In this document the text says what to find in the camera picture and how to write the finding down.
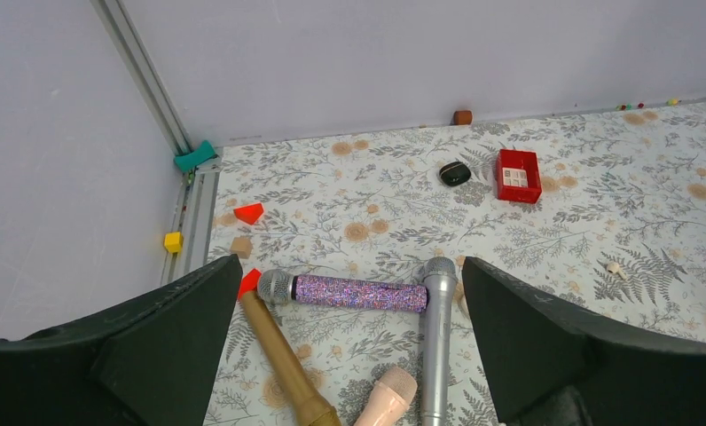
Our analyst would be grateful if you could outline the beige earbud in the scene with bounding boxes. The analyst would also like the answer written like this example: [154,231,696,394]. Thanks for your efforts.
[606,262,628,280]

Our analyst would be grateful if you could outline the purple glitter microphone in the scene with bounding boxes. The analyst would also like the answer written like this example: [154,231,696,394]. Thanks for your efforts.
[256,270,428,313]

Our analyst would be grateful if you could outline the silver microphone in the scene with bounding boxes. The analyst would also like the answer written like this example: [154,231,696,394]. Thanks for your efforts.
[420,256,458,426]

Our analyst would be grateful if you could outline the pink microphone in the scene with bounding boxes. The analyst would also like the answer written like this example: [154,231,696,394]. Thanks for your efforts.
[354,367,418,426]

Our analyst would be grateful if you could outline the black earbud charging case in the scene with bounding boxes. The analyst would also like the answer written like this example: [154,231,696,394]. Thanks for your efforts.
[438,162,472,187]

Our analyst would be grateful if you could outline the floral table mat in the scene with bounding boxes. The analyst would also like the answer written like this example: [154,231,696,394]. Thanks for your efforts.
[202,100,706,426]

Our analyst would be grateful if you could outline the red block near microphones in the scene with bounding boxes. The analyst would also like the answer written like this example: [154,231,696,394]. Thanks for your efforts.
[237,269,262,301]

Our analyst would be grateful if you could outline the gold brown microphone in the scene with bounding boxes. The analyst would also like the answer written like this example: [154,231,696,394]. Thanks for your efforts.
[238,290,341,426]

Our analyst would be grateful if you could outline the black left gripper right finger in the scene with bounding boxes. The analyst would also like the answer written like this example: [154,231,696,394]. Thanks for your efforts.
[462,257,706,425]

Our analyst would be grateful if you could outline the teal block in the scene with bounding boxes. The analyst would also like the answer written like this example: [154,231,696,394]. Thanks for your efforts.
[174,140,217,173]

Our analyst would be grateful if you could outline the red wedge block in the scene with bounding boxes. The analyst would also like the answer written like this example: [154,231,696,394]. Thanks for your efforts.
[233,202,264,225]

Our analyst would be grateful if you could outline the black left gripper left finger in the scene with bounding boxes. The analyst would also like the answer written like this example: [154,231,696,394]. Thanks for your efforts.
[0,255,243,425]

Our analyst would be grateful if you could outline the red box with label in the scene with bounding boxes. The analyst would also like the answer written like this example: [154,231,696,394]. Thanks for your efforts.
[496,149,543,204]

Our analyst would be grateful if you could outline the yellow cube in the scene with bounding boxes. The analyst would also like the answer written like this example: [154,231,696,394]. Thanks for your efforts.
[163,232,184,254]

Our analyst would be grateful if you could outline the aluminium corner rail left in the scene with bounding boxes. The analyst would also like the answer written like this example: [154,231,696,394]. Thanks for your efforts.
[91,0,219,285]

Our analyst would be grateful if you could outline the tan wooden cube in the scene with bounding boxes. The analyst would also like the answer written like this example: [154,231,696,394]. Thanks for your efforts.
[230,237,253,259]

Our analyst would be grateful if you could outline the small coloured beads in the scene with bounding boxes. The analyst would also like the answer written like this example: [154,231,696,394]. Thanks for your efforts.
[616,98,681,111]

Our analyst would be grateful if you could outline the brown cube at wall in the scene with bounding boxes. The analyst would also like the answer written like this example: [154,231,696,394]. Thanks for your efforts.
[451,110,473,126]

